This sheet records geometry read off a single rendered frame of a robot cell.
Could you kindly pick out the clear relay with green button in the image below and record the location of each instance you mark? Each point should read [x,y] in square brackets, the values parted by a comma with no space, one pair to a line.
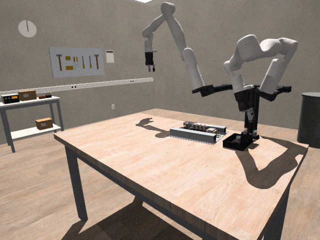
[254,133]
[238,139]

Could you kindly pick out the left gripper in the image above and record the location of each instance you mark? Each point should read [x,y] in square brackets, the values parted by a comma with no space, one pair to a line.
[241,96]

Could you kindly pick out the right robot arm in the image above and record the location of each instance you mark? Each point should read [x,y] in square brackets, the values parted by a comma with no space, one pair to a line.
[187,54]

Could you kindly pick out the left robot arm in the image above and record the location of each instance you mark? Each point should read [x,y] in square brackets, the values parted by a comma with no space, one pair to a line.
[248,49]

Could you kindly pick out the clear relay with orange button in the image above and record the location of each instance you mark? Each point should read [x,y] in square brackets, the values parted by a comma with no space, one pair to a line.
[244,131]

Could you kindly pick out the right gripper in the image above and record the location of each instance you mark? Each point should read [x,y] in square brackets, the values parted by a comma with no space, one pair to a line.
[149,57]

